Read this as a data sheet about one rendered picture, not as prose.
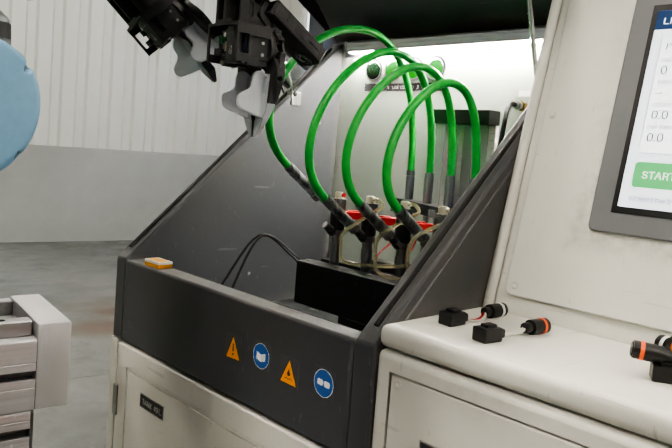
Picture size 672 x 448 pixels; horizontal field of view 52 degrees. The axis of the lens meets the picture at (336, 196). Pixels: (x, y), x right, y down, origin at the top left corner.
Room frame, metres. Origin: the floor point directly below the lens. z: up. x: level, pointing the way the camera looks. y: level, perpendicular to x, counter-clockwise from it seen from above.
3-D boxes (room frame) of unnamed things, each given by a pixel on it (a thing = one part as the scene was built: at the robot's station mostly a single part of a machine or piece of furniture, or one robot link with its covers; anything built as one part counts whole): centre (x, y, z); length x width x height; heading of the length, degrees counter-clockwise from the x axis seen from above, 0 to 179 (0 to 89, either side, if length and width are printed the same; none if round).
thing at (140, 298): (1.11, 0.16, 0.87); 0.62 x 0.04 x 0.16; 44
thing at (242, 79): (0.99, 0.15, 1.25); 0.06 x 0.03 x 0.09; 134
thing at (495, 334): (0.83, -0.23, 0.99); 0.12 x 0.02 x 0.02; 125
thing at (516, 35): (1.46, -0.20, 1.43); 0.54 x 0.03 x 0.02; 44
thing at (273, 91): (0.97, 0.11, 1.29); 0.05 x 0.02 x 0.09; 44
